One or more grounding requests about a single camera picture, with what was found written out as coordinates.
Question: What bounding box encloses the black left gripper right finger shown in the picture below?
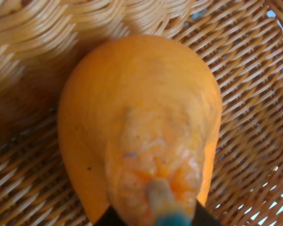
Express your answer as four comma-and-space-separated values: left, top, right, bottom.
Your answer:
191, 200, 222, 226

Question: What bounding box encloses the orange fruit with neck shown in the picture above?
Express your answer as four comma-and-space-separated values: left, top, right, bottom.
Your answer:
58, 35, 222, 226

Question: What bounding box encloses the woven wicker basket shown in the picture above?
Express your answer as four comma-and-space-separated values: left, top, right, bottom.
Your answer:
0, 0, 283, 226

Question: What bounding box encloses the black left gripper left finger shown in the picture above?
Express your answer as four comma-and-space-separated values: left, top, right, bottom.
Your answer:
96, 206, 125, 226

